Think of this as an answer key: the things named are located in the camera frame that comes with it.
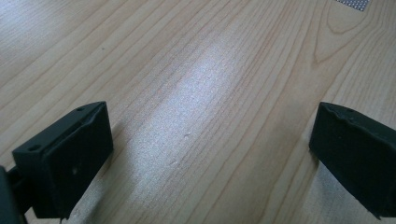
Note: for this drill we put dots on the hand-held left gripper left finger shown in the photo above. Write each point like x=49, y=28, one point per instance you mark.
x=68, y=161

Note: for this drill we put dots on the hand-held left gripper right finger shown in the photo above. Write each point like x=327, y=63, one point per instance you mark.
x=358, y=161

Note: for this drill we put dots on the grey striped placemat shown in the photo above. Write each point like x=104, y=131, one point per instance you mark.
x=355, y=3

